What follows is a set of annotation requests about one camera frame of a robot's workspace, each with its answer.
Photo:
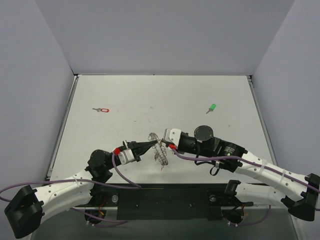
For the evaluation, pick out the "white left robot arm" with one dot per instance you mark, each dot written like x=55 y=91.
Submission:
x=32 y=206

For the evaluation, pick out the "aluminium frame rail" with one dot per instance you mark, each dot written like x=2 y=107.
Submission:
x=57 y=198

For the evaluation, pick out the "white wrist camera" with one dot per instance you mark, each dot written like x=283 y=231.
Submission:
x=171 y=137
x=126 y=155

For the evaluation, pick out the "red tag key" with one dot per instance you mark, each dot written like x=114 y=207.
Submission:
x=101 y=110

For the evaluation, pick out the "green tag key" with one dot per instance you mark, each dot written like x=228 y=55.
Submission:
x=212 y=107

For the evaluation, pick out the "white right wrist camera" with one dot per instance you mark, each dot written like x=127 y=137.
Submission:
x=171 y=137

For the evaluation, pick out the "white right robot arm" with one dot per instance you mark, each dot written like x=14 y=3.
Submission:
x=297 y=193

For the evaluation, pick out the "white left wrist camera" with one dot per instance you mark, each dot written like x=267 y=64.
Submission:
x=126 y=155

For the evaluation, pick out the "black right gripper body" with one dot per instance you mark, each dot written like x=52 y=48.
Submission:
x=183 y=141

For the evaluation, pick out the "steel keyring disc with rings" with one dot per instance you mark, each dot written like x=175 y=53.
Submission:
x=160 y=153

